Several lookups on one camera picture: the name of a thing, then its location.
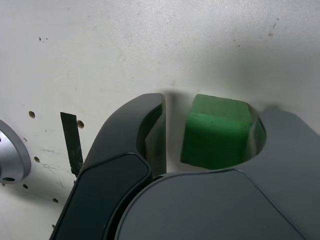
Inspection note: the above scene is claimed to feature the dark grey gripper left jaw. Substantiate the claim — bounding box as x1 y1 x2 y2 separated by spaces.
51 92 168 240

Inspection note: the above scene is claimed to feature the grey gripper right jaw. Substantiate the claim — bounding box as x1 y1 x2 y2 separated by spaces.
114 106 320 240

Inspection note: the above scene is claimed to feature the green cube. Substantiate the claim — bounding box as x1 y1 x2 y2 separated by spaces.
181 93 253 171

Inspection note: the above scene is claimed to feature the black tape strip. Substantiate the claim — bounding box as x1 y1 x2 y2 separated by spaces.
59 111 85 176

